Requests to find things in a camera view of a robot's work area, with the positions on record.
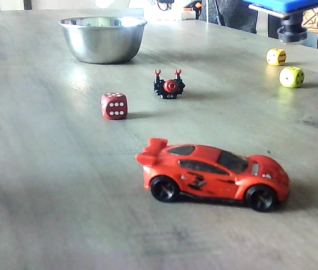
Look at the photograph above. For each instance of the stainless steel bowl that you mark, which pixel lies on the stainless steel bowl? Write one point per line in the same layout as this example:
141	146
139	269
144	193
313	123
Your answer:
102	42

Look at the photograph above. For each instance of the pale lime-yellow die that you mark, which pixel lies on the pale lime-yellow die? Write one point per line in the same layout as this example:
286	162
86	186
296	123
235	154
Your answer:
289	78

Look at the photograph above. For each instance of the orange-yellow die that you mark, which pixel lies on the orange-yellow die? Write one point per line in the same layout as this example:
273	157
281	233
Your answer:
274	57

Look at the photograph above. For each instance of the woven wicker basket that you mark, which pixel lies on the woven wicker basket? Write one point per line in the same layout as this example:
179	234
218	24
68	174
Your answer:
316	19

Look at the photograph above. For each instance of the dark chair back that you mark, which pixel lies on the dark chair back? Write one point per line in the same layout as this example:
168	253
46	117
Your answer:
232	17

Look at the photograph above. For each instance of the red toy sports car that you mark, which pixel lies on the red toy sports car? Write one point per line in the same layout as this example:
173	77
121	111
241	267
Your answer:
212	180

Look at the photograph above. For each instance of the orange black tool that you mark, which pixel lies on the orange black tool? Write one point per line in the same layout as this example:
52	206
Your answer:
194	8

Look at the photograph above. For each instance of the red die white pips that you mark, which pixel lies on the red die white pips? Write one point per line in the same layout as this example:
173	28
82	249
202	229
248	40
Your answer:
114	108

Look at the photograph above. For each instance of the blue printed camera mount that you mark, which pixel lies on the blue printed camera mount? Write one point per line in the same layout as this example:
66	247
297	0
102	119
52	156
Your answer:
288	5

